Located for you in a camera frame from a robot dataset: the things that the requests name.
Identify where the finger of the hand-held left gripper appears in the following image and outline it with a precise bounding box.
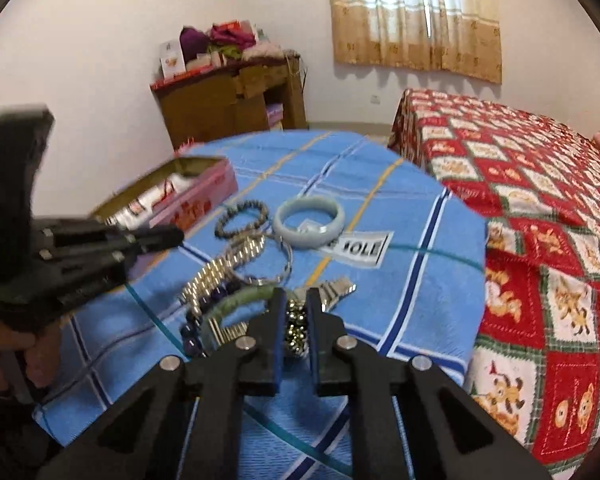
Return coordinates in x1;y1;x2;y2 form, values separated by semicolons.
37;242;146;273
37;217;184;250

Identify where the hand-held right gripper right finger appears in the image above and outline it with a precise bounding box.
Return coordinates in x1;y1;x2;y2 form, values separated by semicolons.
306;287;553;480

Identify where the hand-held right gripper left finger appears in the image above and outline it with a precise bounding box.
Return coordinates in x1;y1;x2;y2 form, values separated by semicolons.
35;287;288;480

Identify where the pink tin box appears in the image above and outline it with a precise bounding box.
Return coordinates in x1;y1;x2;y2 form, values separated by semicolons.
92;156;239;281

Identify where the silver wristwatch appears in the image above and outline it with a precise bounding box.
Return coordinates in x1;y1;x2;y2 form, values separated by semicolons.
285;280;358;359

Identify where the green jade bracelet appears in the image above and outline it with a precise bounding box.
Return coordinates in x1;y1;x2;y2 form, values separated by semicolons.
200;284;279;356

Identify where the dark bead bracelet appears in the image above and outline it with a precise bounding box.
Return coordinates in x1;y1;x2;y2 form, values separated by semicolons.
214;200;271;241

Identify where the thin silver bangle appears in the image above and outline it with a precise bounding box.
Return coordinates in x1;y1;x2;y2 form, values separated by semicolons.
237;237;295;287

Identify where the purple bead bracelet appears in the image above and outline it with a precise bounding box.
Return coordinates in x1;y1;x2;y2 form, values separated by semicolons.
180;280;246;359

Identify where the pale jade bangle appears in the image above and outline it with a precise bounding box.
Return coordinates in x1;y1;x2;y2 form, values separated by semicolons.
272;199;349;250

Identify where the person's left hand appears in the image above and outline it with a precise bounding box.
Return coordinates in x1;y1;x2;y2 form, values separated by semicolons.
0;321;64;396

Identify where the brown wooden desk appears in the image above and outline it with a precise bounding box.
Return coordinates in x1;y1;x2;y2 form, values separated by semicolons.
150;55;309;151

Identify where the blue plaid tablecloth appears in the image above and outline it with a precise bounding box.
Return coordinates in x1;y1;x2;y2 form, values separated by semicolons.
32;130;489;480

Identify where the red flat box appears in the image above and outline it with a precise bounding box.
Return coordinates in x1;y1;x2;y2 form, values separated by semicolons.
150;62;216;92

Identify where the stack of pink boxes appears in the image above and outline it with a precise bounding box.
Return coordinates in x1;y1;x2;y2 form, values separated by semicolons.
265;104;285;134

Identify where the white carton box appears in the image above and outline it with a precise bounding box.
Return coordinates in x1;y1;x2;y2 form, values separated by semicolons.
158;40;186;81

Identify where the green cloth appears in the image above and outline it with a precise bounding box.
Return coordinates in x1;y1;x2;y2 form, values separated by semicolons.
207;43;242;62

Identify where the purple cloth bundle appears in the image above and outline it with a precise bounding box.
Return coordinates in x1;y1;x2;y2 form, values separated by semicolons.
180;26;210;61

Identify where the pink cloth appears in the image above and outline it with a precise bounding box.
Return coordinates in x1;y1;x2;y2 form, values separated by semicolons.
242;40;287;61

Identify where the red cloth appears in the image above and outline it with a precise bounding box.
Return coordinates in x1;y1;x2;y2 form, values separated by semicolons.
209;21;259;49

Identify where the bed with red quilt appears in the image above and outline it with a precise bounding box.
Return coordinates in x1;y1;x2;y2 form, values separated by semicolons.
387;87;600;480

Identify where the beige patterned curtain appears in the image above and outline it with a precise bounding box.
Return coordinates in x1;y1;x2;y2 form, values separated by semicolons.
325;0;504;85

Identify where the thin cable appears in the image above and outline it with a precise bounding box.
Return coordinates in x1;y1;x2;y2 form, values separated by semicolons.
286;50;309;87

